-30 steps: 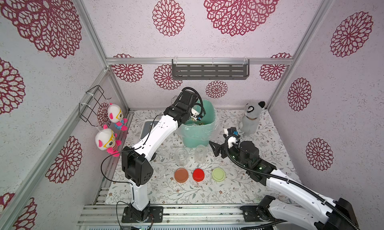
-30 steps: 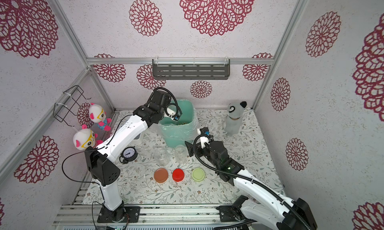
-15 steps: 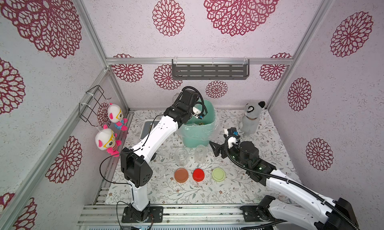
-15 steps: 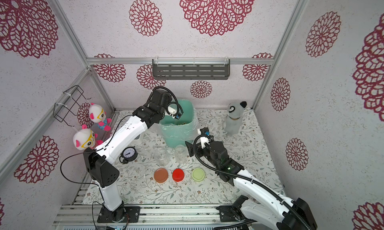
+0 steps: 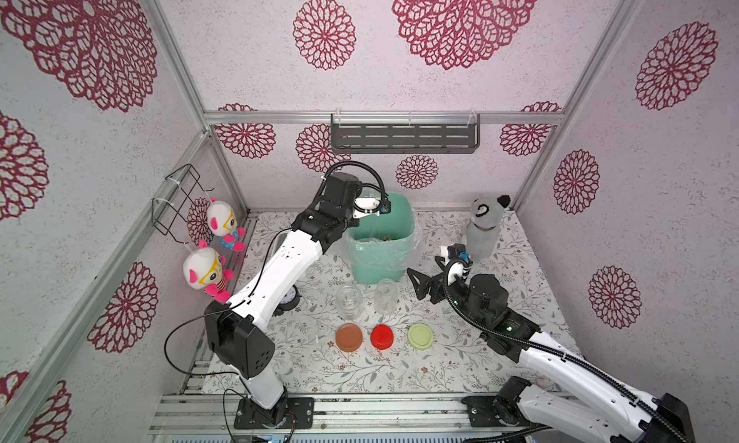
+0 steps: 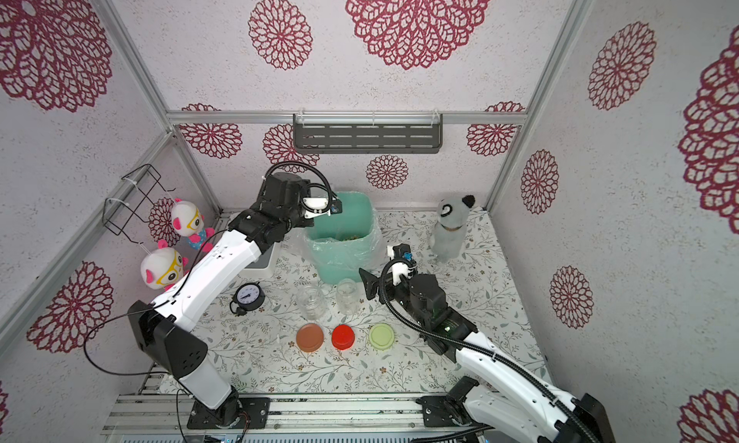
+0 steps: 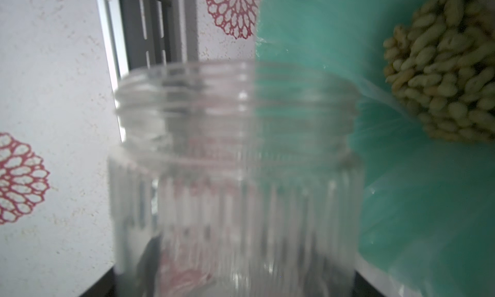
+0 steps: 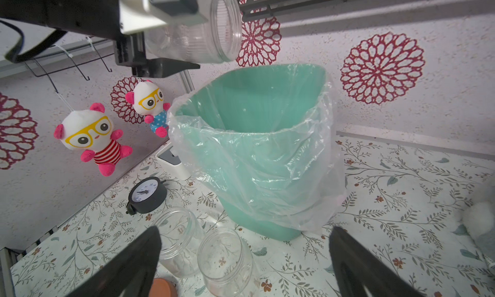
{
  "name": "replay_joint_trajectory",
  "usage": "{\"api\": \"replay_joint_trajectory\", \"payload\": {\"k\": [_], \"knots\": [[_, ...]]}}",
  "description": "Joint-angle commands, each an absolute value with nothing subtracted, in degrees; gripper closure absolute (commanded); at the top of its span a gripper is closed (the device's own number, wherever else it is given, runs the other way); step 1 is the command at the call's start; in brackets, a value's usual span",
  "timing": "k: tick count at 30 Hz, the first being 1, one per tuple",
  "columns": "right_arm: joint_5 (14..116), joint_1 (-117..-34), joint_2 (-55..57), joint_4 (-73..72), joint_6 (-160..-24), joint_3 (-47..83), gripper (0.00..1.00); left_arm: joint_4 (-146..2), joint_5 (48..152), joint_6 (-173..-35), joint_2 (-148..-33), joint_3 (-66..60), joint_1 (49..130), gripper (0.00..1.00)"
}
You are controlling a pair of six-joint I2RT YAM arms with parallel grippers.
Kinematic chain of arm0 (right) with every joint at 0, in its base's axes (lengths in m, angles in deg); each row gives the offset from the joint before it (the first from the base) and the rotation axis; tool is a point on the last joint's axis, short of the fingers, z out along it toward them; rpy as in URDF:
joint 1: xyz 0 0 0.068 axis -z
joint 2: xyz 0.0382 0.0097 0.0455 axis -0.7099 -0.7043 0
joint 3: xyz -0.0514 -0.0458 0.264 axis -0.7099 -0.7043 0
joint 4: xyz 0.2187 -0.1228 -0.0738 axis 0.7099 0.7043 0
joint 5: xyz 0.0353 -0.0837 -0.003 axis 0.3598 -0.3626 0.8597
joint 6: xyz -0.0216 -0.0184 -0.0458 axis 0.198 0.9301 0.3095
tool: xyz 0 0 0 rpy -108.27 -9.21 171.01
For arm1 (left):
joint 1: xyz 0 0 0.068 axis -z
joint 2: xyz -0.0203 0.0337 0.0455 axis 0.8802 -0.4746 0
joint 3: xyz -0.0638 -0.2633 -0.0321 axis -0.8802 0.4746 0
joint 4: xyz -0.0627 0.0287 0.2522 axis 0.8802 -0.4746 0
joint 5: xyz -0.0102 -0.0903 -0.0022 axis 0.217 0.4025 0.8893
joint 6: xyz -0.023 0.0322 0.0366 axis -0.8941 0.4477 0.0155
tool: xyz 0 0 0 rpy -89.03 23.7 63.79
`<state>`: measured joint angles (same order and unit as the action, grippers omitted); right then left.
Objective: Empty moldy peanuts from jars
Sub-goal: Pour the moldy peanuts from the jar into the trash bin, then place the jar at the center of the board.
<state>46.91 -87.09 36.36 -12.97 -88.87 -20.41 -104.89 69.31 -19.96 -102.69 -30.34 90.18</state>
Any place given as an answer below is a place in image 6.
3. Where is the small black alarm clock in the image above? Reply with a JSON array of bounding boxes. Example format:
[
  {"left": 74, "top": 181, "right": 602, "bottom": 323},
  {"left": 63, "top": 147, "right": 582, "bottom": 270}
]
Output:
[{"left": 229, "top": 283, "right": 266, "bottom": 316}]

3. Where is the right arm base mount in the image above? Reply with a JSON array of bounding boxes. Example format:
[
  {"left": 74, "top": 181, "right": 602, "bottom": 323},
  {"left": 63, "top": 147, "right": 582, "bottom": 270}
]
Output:
[{"left": 415, "top": 376, "right": 496, "bottom": 429}]

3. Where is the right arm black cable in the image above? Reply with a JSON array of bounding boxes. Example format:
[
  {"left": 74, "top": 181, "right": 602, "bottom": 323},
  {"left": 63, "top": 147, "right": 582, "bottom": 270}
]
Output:
[{"left": 377, "top": 257, "right": 604, "bottom": 443}]

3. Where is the aluminium rail frame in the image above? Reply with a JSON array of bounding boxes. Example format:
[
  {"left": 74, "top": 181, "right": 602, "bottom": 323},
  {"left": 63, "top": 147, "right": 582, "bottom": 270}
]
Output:
[{"left": 100, "top": 392, "right": 587, "bottom": 443}]

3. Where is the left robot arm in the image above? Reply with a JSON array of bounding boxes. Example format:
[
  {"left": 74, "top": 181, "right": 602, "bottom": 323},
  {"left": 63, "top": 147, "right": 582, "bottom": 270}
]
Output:
[{"left": 127, "top": 164, "right": 341, "bottom": 422}]

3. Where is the brown jar lid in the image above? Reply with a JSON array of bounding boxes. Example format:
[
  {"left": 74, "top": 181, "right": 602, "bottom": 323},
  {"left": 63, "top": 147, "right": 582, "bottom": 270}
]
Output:
[{"left": 296, "top": 323, "right": 324, "bottom": 353}]

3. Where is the upper pink white plush doll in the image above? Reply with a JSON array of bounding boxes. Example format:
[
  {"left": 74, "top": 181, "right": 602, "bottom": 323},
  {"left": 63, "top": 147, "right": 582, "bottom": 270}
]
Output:
[{"left": 171, "top": 198, "right": 216, "bottom": 254}]

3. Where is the green trash bin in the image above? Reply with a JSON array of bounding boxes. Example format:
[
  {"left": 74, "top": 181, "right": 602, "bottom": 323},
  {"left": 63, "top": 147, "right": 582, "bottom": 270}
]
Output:
[{"left": 304, "top": 191, "right": 379, "bottom": 287}]

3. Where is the black wire basket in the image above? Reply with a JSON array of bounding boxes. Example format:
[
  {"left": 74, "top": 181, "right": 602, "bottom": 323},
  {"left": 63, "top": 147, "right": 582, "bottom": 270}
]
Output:
[{"left": 100, "top": 163, "right": 175, "bottom": 247}]

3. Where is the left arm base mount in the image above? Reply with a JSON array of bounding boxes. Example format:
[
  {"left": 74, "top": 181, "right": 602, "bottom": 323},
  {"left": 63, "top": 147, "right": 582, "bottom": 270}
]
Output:
[{"left": 186, "top": 397, "right": 271, "bottom": 431}]

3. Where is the lower pink white plush doll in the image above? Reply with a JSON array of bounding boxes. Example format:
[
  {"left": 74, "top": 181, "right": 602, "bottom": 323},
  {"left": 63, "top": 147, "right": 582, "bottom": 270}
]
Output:
[{"left": 140, "top": 240, "right": 189, "bottom": 290}]

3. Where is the red jar lid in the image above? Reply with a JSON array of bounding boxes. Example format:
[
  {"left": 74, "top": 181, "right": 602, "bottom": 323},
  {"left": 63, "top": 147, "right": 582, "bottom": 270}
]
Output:
[{"left": 331, "top": 324, "right": 356, "bottom": 351}]

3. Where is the grey wall shelf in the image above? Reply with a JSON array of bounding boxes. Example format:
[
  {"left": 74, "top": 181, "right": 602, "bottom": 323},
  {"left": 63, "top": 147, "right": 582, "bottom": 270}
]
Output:
[{"left": 293, "top": 113, "right": 444, "bottom": 154}]

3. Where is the red lidded peanut jar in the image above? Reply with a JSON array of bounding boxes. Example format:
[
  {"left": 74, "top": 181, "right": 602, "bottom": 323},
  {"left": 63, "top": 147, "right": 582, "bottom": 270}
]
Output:
[{"left": 336, "top": 279, "right": 361, "bottom": 315}]

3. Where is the grey plush dog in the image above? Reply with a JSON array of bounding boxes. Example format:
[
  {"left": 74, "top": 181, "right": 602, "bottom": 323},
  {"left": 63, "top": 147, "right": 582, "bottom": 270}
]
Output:
[{"left": 429, "top": 195, "right": 477, "bottom": 262}]

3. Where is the pink white plush doll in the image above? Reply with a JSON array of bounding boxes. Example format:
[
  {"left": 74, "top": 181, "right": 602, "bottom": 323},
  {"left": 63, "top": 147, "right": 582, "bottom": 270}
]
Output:
[
  {"left": 140, "top": 240, "right": 189, "bottom": 290},
  {"left": 171, "top": 198, "right": 216, "bottom": 254}
]

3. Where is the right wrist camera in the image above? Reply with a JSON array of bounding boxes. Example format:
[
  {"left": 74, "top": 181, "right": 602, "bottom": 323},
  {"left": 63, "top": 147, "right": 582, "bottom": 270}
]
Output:
[{"left": 387, "top": 244, "right": 418, "bottom": 286}]

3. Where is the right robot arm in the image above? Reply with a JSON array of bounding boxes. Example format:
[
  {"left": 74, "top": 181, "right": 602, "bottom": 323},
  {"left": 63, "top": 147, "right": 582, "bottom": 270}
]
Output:
[{"left": 359, "top": 260, "right": 615, "bottom": 442}]

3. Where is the green jar lid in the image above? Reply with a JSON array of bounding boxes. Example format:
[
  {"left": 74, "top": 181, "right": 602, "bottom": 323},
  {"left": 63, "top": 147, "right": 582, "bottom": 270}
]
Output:
[{"left": 369, "top": 323, "right": 396, "bottom": 352}]

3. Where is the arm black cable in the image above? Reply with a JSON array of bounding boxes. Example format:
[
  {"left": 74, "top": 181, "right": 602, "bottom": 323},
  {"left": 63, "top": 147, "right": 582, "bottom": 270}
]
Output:
[
  {"left": 262, "top": 161, "right": 337, "bottom": 213},
  {"left": 377, "top": 257, "right": 604, "bottom": 443}
]

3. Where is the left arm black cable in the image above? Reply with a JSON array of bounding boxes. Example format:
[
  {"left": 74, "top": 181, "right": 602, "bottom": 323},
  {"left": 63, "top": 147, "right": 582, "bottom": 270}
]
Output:
[{"left": 262, "top": 161, "right": 337, "bottom": 213}]

